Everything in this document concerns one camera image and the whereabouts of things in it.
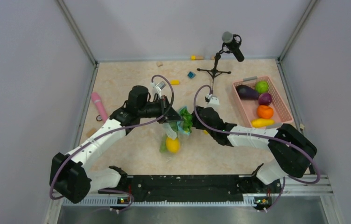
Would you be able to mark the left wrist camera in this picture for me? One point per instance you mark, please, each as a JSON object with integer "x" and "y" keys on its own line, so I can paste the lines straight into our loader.
{"x": 158, "y": 87}

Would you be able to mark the wooden block at left edge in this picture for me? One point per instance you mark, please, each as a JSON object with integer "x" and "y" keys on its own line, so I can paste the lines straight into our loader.
{"x": 91, "y": 132}

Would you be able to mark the orange tangerine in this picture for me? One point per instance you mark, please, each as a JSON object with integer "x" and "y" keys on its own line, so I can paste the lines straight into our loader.
{"x": 264, "y": 112}

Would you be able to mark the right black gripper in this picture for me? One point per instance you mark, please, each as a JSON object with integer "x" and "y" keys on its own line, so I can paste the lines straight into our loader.
{"x": 195, "y": 122}

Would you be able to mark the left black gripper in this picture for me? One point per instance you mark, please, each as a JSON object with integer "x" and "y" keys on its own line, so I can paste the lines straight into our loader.
{"x": 171, "y": 115}

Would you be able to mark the yellow and wood block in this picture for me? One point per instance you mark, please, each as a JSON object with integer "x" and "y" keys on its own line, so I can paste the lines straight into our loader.
{"x": 196, "y": 57}

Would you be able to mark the pink cylindrical tool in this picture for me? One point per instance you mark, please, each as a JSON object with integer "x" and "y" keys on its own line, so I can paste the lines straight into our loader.
{"x": 96, "y": 99}

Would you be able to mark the dark purple eggplant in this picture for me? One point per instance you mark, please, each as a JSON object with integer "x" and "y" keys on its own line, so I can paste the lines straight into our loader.
{"x": 246, "y": 92}

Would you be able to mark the yellow banana piece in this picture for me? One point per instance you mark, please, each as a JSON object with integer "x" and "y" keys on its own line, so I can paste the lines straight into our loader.
{"x": 260, "y": 122}

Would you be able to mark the pink plastic basket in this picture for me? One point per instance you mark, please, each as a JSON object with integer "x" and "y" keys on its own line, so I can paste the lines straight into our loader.
{"x": 247, "y": 108}

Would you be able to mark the purple onion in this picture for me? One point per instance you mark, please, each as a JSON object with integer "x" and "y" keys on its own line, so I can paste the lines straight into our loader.
{"x": 265, "y": 99}

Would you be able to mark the green lime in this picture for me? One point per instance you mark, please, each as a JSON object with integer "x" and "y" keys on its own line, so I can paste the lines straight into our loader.
{"x": 261, "y": 87}

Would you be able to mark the green lettuce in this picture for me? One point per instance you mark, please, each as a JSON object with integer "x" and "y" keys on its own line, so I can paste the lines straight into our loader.
{"x": 185, "y": 125}

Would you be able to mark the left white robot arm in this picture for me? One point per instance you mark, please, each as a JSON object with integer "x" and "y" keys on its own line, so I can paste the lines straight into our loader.
{"x": 70, "y": 173}

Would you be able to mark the clear zip top bag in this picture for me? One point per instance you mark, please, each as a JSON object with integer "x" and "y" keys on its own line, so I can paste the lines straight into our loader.
{"x": 172, "y": 131}

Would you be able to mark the yellow rectangular block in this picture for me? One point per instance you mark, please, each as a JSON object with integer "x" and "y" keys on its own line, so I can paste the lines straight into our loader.
{"x": 174, "y": 82}

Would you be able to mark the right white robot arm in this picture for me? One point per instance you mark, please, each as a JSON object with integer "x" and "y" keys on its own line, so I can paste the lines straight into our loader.
{"x": 293, "y": 153}

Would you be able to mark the yellow lemon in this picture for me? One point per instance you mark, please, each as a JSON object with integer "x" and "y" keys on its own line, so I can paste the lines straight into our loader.
{"x": 172, "y": 145}

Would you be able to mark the black microphone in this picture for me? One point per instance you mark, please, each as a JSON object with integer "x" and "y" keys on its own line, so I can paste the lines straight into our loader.
{"x": 231, "y": 44}

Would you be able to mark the teal square block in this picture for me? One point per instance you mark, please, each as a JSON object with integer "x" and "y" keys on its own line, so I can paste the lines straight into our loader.
{"x": 191, "y": 75}

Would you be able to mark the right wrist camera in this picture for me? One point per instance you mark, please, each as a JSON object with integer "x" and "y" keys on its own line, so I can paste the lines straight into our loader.
{"x": 212, "y": 101}

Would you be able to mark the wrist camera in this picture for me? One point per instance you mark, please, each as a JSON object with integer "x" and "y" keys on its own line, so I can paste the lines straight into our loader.
{"x": 158, "y": 87}
{"x": 212, "y": 101}

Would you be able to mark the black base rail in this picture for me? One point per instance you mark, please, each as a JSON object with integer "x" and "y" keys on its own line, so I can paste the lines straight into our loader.
{"x": 194, "y": 188}

